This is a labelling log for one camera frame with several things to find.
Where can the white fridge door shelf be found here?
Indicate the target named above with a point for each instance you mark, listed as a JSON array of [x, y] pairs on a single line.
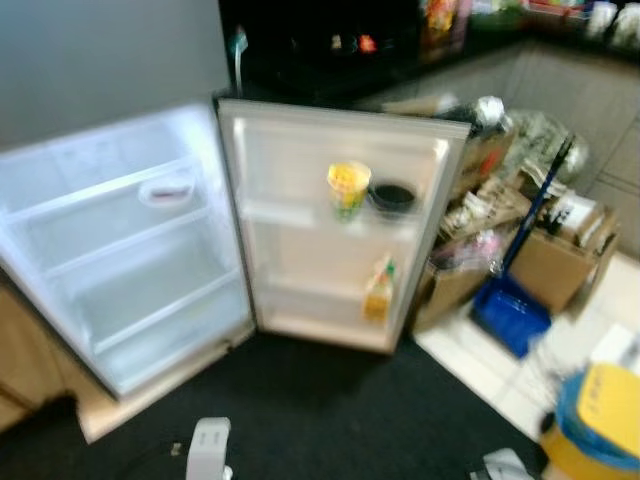
[[310, 300], [290, 215]]

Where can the clear glass fridge shelf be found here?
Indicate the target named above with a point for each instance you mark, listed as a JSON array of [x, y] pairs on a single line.
[[165, 310], [90, 188], [130, 240]]

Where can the light wooden fridge plinth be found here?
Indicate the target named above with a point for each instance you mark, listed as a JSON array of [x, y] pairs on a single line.
[[120, 410]]

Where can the grey open fridge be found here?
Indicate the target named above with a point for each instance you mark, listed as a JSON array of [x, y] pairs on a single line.
[[100, 60]]

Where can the white brown package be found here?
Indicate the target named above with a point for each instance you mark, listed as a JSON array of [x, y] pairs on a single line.
[[572, 218]]

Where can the brown cardboard box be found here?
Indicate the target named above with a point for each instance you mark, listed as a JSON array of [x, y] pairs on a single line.
[[545, 270], [445, 292]]

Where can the white plastic object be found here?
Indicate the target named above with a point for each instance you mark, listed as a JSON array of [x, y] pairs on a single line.
[[618, 348]]

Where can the crumpled clear plastic bag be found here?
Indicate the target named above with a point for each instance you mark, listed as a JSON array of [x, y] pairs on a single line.
[[545, 140]]

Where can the beige paper packages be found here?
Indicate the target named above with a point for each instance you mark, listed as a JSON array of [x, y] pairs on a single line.
[[490, 210]]

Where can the yellow bin with blue bag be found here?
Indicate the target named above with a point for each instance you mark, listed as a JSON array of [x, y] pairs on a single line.
[[610, 400]]

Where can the pink plastic bag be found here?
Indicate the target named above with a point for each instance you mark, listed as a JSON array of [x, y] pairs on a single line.
[[472, 250]]

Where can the grey kitchen cabinets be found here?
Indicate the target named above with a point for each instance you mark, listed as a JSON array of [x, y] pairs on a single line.
[[560, 90]]

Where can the shiny silver bag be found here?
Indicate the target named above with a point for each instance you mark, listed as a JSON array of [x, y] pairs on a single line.
[[488, 112]]

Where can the white ceramic jar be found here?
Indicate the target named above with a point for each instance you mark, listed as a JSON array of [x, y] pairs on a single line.
[[627, 25]]

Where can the white ceramic mug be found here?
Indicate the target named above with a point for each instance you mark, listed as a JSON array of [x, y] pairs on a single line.
[[601, 18]]

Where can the red plastic basket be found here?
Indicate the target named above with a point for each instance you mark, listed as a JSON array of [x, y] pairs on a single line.
[[555, 10]]

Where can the black round bowl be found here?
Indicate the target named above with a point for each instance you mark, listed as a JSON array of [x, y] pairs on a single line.
[[392, 198]]

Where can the yellow cup noodles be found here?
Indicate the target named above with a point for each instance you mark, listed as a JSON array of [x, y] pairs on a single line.
[[348, 185]]

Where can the yellow red snack packet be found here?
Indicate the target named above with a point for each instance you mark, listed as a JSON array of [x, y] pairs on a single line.
[[438, 20]]

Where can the black kitchen countertop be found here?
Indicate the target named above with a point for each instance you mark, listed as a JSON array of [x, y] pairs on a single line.
[[300, 65]]

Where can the white oval food container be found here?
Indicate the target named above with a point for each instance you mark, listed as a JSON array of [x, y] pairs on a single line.
[[165, 190]]

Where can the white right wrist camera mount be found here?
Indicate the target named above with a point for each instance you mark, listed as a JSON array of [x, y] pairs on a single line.
[[505, 467]]

